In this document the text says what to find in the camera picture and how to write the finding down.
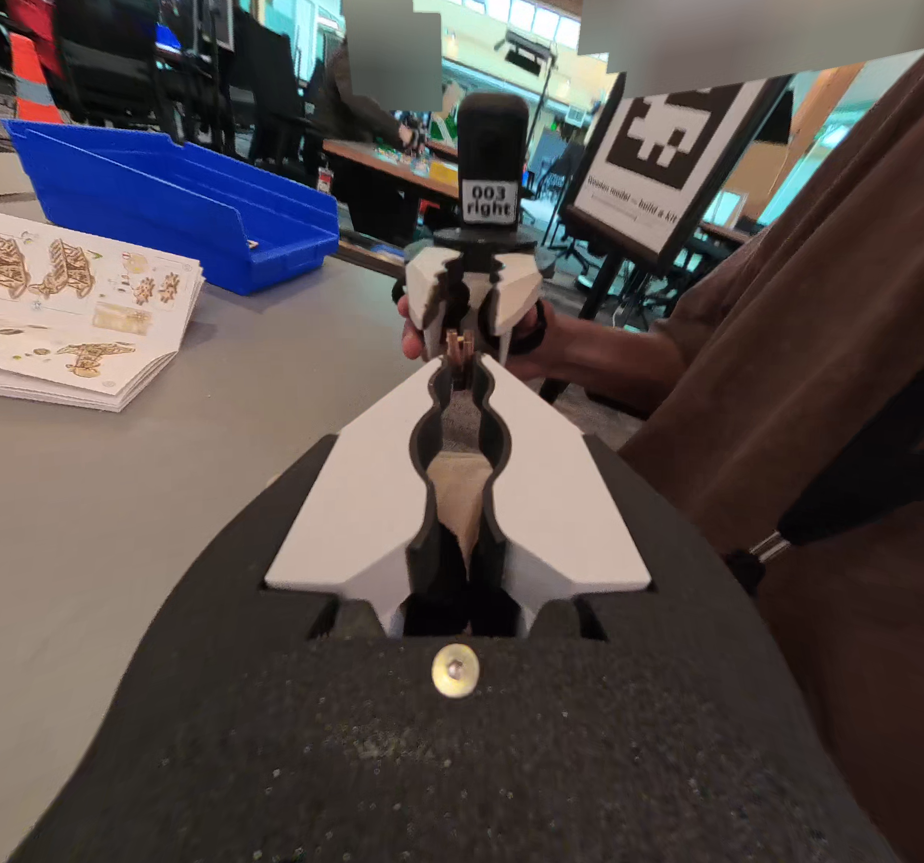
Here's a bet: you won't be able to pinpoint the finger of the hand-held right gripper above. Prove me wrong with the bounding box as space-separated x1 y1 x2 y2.
475 253 544 363
403 247 454 362

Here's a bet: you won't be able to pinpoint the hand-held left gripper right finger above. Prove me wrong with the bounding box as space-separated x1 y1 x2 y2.
471 356 654 635

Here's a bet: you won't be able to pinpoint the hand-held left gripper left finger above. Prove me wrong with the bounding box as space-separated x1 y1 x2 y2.
263 358 445 638

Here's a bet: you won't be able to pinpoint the small wooden model part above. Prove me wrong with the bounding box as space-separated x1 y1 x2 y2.
445 329 477 392

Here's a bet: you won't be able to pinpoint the person's right forearm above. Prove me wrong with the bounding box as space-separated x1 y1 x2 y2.
563 316 685 418

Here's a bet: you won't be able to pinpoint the grey desk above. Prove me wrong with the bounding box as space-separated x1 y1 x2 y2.
0 174 443 860

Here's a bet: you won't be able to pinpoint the person's right hand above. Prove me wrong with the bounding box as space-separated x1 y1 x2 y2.
397 296 580 385

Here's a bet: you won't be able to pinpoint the black tripod light stand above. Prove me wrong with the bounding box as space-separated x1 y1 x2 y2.
494 29 560 158

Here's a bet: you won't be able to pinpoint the wooden background table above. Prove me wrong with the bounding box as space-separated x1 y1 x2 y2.
322 139 463 202

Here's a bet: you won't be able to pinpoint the person's tan pants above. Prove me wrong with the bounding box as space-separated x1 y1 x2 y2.
426 453 496 570

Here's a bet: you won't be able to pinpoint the framed sign on stand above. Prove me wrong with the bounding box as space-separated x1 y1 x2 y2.
540 71 796 404

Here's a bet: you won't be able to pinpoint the blue plastic bin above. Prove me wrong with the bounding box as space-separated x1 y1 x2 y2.
2 120 341 296

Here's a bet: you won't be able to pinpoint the person's brown shirt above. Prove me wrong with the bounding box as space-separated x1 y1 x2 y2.
619 48 924 863

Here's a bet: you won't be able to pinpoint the black badge reel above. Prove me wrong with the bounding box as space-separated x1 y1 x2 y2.
723 401 924 593

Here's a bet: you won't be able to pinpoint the white instruction booklet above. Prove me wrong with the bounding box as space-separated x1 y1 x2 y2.
0 212 206 414

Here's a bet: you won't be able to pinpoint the black office chair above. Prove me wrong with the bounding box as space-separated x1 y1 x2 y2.
52 0 183 137

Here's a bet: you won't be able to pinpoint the orange traffic cone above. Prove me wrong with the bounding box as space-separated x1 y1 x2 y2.
13 32 64 125

